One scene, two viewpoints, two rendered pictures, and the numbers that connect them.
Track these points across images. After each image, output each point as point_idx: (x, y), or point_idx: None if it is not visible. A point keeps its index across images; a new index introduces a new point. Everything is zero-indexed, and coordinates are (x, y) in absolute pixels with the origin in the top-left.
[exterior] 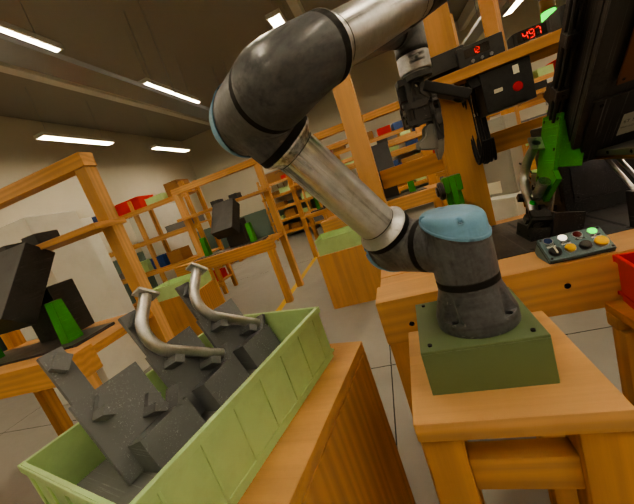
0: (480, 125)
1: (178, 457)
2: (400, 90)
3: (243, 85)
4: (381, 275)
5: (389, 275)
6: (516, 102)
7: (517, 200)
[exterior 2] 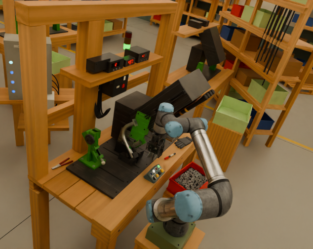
0: (99, 95)
1: None
2: (155, 138)
3: (225, 212)
4: (70, 204)
5: (77, 203)
6: (121, 93)
7: (120, 143)
